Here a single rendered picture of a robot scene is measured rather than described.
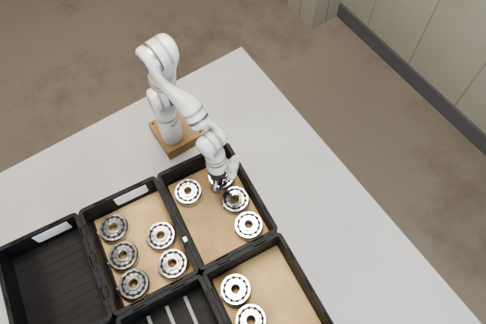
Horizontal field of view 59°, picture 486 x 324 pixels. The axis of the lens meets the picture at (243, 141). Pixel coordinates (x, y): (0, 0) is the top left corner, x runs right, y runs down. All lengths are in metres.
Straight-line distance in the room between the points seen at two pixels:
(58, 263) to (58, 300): 0.13
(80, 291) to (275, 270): 0.68
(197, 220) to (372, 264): 0.69
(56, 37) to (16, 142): 0.88
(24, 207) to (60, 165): 0.22
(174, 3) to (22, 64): 1.19
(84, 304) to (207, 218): 0.51
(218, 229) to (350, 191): 0.58
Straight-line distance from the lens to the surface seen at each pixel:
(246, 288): 1.53
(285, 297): 1.56
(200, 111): 1.28
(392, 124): 2.89
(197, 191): 1.64
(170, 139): 1.82
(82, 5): 3.71
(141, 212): 1.68
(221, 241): 1.60
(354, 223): 1.79
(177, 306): 1.57
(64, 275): 1.71
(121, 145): 1.98
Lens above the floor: 2.36
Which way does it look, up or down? 61 degrees down
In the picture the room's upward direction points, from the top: 3 degrees counter-clockwise
